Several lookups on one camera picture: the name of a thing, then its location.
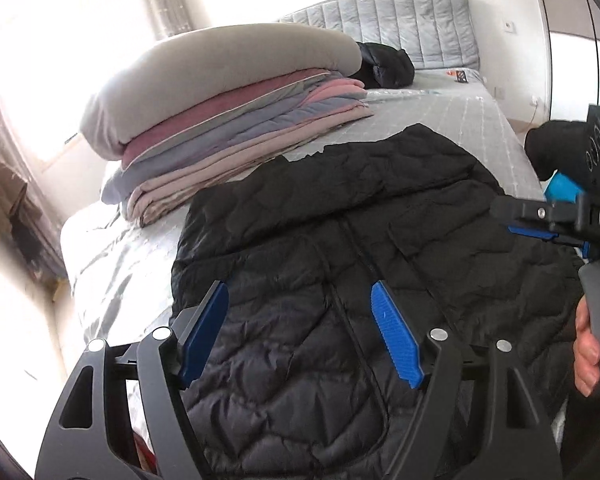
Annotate blue plastic object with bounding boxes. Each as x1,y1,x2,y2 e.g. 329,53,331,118
545,171,586,205

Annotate stack of folded blankets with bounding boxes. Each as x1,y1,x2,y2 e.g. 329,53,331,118
79,22,363,161

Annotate grey padded headboard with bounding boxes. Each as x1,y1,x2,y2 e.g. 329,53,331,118
277,0,482,73

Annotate blue-grey folded blanket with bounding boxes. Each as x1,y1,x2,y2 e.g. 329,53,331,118
101,91,369,206

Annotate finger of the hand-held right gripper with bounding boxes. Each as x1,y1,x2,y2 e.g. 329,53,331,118
508,224,592,257
491,195,587,234

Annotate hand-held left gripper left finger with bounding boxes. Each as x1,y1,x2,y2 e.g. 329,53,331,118
34,280,231,480

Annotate black quilted puffer jacket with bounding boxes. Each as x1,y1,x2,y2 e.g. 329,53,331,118
170,122,588,480

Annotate dark cloth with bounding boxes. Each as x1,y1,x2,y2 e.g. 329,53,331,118
524,120,592,182

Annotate white and taupe wardrobe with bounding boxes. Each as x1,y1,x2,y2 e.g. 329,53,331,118
530,0,600,128

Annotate bed with grey sheet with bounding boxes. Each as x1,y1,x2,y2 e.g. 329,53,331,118
60,67,548,376

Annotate red cloth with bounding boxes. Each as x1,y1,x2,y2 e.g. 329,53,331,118
130,430,159,477

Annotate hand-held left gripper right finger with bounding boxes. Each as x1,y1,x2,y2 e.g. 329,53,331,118
370,281,563,480

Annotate crumpled black jacket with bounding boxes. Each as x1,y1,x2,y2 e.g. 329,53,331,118
352,41,416,88

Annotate beige folded blanket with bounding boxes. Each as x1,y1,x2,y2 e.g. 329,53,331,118
125,102,376,226

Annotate person's right hand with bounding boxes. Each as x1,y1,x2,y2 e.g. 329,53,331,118
574,300,600,397

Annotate pink folded blanket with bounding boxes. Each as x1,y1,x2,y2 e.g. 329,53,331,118
121,67,367,171

